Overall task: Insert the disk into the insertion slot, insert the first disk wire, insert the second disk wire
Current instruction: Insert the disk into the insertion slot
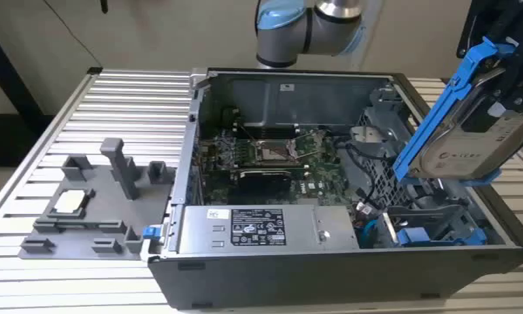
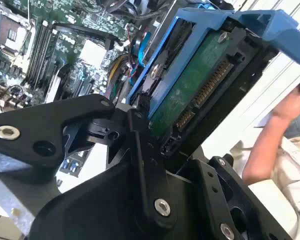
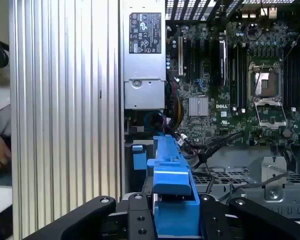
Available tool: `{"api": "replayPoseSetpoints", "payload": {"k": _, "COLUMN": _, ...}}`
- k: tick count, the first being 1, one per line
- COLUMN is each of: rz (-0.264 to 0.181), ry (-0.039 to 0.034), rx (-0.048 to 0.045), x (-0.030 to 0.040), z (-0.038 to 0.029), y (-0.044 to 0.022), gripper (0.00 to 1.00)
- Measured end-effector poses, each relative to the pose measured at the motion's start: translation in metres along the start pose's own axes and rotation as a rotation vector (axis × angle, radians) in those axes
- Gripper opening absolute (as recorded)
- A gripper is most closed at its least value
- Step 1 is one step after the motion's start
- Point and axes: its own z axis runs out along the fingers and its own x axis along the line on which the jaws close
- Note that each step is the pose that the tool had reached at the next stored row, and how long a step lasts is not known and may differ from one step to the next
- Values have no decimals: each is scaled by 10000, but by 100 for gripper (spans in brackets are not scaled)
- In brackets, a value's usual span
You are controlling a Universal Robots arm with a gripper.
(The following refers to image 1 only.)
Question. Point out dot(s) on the hard disk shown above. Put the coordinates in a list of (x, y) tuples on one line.
[(453, 153)]

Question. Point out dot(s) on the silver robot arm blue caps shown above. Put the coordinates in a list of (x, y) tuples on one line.
[(284, 32)]

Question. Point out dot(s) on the metal disk bay cage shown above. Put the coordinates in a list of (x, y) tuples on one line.
[(374, 176)]

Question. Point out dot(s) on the dark grey fan shroud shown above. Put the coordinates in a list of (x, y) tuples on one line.
[(288, 101)]

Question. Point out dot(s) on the green motherboard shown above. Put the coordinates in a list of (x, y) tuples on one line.
[(327, 183)]

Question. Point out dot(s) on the blue plastic bay carrier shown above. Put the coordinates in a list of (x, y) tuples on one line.
[(412, 237)]

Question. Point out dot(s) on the CPU socket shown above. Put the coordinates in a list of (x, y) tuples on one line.
[(272, 153)]

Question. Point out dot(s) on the black graphics card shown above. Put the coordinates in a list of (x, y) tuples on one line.
[(261, 184)]

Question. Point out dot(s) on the black open PC case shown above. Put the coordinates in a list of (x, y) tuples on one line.
[(288, 281)]

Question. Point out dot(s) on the silver power supply unit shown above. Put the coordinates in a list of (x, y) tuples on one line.
[(200, 229)]

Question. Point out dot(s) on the small black hanging object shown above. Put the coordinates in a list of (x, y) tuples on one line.
[(104, 6)]

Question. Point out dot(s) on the blue case latch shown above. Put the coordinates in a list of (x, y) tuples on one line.
[(152, 233)]

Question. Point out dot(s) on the grey plastic parts rack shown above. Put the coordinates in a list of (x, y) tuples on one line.
[(100, 209)]

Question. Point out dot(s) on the silver CPU chip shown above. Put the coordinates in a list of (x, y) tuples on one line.
[(72, 200)]

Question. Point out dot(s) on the black stand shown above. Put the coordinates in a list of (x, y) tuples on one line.
[(14, 140)]

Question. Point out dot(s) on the bent silver metal bracket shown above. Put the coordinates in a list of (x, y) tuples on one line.
[(366, 134)]

